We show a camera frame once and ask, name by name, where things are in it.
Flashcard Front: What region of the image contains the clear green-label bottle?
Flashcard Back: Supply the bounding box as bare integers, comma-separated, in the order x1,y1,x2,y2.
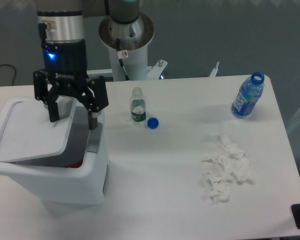
130,87,146,123

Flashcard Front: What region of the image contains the black pedestal cable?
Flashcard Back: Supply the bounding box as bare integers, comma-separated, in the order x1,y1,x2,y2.
116,38,132,81

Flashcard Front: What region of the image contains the crumpled white tissue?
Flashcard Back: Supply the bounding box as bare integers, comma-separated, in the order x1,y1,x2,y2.
201,134,254,204

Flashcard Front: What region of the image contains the blue drink bottle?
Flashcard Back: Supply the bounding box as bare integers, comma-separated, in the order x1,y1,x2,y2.
231,71,265,119

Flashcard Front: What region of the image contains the white trash can body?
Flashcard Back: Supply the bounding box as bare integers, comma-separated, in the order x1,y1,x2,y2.
0,101,109,205

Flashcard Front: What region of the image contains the blue bottle cap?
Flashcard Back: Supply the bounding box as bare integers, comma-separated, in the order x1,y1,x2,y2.
147,117,159,129

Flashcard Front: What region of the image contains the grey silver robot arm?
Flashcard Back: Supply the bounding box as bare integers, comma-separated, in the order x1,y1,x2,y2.
33,0,154,130

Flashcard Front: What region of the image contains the white trash can lid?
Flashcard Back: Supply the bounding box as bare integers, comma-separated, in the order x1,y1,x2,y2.
0,96,77,163

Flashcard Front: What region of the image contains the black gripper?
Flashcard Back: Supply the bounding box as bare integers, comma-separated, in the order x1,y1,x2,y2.
33,22,109,130

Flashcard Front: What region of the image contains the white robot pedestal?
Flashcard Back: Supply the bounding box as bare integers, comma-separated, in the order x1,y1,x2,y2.
86,39,221,82

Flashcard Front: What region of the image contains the black floor cable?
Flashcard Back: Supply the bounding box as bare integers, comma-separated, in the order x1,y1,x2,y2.
0,64,17,87

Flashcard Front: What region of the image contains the red item in bin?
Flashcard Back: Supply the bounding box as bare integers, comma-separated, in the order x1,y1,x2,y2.
67,161,83,169

